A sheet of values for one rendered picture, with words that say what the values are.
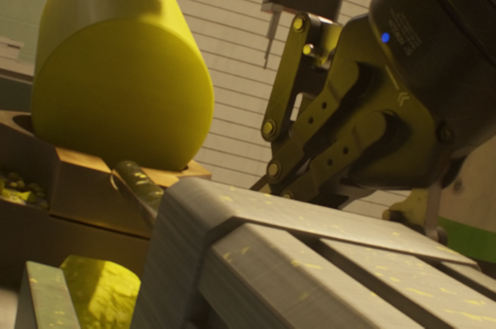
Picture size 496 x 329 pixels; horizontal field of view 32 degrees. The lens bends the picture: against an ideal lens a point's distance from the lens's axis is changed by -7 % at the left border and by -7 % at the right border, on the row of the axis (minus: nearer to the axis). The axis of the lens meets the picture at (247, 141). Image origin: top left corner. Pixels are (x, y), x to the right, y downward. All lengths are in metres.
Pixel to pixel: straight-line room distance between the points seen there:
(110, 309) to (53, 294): 0.06
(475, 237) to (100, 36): 0.60
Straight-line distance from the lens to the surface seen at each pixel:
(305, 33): 0.39
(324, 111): 0.37
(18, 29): 5.77
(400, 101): 0.35
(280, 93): 0.40
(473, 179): 0.86
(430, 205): 0.35
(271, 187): 0.40
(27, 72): 4.95
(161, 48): 0.32
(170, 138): 0.34
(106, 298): 0.25
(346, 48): 0.38
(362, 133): 0.35
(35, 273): 0.21
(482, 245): 0.87
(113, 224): 0.29
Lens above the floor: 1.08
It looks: 4 degrees down
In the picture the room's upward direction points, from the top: 15 degrees clockwise
